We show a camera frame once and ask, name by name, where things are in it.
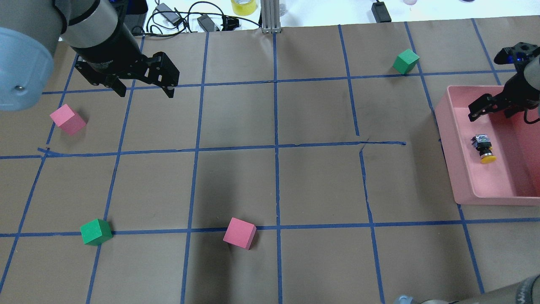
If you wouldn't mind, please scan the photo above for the green cube near base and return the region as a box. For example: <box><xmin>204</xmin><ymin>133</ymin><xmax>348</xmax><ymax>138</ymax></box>
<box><xmin>80</xmin><ymin>219</ymin><xmax>113</xmax><ymax>246</ymax></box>

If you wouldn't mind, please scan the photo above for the black power adapter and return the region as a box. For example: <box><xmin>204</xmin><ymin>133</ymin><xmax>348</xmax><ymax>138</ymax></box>
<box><xmin>371</xmin><ymin>0</ymin><xmax>392</xmax><ymax>23</ymax></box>

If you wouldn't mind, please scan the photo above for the yellow push button switch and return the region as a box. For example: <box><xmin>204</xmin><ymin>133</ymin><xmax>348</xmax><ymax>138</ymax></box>
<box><xmin>471</xmin><ymin>133</ymin><xmax>497</xmax><ymax>164</ymax></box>

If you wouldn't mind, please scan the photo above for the aluminium frame post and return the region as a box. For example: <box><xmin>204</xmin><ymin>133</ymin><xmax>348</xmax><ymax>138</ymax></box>
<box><xmin>260</xmin><ymin>0</ymin><xmax>282</xmax><ymax>34</ymax></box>

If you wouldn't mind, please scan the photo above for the pink cube far side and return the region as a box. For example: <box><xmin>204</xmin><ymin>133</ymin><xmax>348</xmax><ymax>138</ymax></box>
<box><xmin>49</xmin><ymin>104</ymin><xmax>87</xmax><ymax>136</ymax></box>

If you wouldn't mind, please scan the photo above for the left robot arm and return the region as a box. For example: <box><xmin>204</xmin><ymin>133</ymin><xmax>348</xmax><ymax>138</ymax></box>
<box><xmin>0</xmin><ymin>0</ymin><xmax>180</xmax><ymax>111</ymax></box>

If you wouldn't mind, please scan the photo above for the yellow tape roll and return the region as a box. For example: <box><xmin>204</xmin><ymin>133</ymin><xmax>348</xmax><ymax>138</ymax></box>
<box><xmin>231</xmin><ymin>0</ymin><xmax>258</xmax><ymax>16</ymax></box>

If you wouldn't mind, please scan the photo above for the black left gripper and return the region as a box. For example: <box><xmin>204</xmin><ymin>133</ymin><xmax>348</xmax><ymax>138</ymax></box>
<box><xmin>74</xmin><ymin>40</ymin><xmax>180</xmax><ymax>99</ymax></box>

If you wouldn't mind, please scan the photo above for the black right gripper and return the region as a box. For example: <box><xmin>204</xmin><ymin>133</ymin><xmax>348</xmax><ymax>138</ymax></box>
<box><xmin>467</xmin><ymin>42</ymin><xmax>539</xmax><ymax>122</ymax></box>

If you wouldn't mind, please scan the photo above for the green cube far corner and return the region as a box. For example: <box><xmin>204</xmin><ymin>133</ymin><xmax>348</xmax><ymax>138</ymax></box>
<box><xmin>393</xmin><ymin>49</ymin><xmax>420</xmax><ymax>75</ymax></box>

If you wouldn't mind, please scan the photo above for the pink cube near base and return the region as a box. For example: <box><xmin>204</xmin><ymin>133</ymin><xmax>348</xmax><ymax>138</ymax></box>
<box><xmin>222</xmin><ymin>217</ymin><xmax>257</xmax><ymax>250</ymax></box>

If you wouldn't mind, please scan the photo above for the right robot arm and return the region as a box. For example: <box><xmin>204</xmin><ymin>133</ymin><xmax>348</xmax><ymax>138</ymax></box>
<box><xmin>467</xmin><ymin>42</ymin><xmax>540</xmax><ymax>125</ymax></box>

